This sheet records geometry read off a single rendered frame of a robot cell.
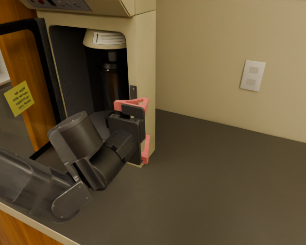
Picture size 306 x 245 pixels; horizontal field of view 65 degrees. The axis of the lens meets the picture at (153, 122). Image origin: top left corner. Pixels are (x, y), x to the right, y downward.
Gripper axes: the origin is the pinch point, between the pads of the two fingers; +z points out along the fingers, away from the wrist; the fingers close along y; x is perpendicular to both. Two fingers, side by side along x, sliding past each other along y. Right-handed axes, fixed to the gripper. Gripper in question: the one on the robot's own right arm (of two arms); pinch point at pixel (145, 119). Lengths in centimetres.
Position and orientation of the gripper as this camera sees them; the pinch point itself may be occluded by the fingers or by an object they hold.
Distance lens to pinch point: 53.6
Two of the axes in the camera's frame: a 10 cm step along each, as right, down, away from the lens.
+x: -9.1, -2.1, 3.6
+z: 4.2, -5.0, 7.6
